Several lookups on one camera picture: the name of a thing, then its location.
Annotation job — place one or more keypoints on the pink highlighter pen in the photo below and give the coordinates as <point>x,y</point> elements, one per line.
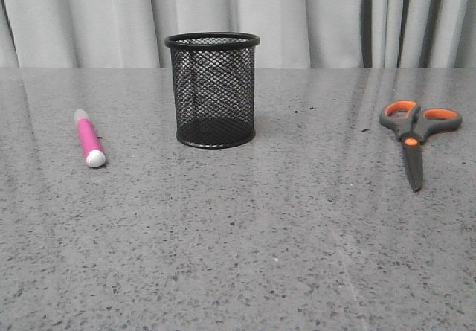
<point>92,150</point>

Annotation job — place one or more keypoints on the grey orange scissors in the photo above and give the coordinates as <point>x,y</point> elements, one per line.
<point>412,126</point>

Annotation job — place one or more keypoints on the grey curtain backdrop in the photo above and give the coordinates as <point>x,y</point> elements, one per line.
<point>293,33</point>

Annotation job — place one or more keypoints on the black mesh pen holder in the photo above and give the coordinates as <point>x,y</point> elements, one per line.
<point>213,85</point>

